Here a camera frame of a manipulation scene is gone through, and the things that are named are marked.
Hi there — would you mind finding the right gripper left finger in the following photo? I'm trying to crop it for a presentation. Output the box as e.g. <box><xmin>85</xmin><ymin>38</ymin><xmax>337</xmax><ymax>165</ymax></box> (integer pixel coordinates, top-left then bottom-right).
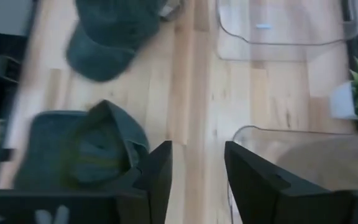
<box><xmin>104</xmin><ymin>140</ymin><xmax>173</xmax><ymax>224</ymax></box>

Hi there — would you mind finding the grey-green baseball cap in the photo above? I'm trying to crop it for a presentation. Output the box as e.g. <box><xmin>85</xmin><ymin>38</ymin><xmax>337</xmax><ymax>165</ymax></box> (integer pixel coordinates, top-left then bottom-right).
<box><xmin>65</xmin><ymin>0</ymin><xmax>170</xmax><ymax>83</ymax></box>

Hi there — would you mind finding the clear plastic bin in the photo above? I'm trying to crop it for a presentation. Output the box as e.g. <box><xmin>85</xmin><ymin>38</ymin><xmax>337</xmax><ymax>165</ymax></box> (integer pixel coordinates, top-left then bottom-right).
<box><xmin>227</xmin><ymin>125</ymin><xmax>358</xmax><ymax>224</ymax></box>
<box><xmin>214</xmin><ymin>0</ymin><xmax>358</xmax><ymax>63</ymax></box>

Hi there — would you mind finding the dark olive baseball cap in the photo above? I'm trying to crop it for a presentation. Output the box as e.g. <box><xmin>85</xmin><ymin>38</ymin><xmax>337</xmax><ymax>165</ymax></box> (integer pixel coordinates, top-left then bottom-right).
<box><xmin>12</xmin><ymin>99</ymin><xmax>151</xmax><ymax>191</ymax></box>

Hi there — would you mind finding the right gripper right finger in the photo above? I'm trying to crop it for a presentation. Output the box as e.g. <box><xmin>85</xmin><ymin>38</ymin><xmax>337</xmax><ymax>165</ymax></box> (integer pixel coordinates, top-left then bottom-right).
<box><xmin>224</xmin><ymin>141</ymin><xmax>354</xmax><ymax>224</ymax></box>

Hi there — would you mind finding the green plant in white pot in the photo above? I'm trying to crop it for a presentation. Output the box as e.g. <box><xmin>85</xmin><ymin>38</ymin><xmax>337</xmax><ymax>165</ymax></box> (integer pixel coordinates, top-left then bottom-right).
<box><xmin>328</xmin><ymin>57</ymin><xmax>358</xmax><ymax>133</ymax></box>

